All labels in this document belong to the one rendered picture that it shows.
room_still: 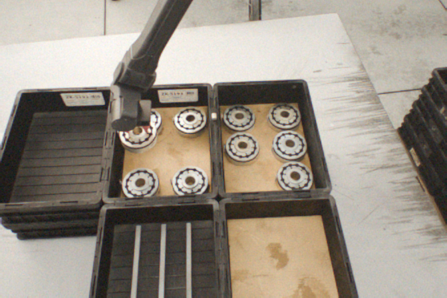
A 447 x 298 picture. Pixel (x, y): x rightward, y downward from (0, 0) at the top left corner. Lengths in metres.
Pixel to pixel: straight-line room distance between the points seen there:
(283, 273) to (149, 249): 0.35
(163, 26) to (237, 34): 0.99
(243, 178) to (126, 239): 0.37
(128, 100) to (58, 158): 0.45
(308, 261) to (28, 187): 0.81
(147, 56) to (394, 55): 2.24
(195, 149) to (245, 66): 0.53
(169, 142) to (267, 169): 0.31
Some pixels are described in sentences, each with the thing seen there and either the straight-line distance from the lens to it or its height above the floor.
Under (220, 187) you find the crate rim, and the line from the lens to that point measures 1.09.
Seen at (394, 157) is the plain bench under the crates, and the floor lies 0.70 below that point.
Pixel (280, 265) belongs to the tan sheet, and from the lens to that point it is 1.12.
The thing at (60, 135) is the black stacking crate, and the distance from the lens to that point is 1.39.
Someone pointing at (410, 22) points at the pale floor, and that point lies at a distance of 3.23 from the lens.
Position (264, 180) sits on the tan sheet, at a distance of 1.21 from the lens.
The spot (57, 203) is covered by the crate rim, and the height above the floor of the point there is 0.93.
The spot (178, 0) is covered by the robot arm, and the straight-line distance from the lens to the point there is 0.80.
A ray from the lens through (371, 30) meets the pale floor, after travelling 3.07.
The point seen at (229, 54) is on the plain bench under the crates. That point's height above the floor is 0.70.
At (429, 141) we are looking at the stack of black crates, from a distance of 2.12.
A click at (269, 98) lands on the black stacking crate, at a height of 0.86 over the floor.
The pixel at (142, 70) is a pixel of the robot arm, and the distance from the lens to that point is 0.92.
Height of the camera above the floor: 1.89
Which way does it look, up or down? 54 degrees down
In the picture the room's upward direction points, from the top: straight up
